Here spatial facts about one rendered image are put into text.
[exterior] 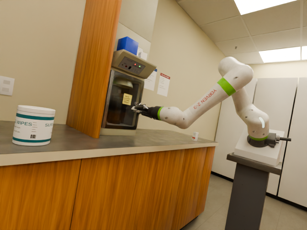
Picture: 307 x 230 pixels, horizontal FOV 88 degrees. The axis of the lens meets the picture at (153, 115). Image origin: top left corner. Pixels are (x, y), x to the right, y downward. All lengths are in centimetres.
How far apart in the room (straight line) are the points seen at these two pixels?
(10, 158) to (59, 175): 20
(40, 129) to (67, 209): 38
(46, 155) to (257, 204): 130
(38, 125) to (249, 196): 135
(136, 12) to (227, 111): 302
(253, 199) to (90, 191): 108
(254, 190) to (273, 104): 252
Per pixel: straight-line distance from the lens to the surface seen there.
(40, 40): 147
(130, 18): 133
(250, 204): 145
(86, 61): 130
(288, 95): 375
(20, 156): 72
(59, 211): 90
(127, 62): 115
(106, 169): 91
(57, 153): 75
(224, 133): 386
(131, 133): 130
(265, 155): 137
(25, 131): 79
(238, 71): 101
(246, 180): 141
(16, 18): 148
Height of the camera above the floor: 115
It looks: 1 degrees down
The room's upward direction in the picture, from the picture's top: 10 degrees clockwise
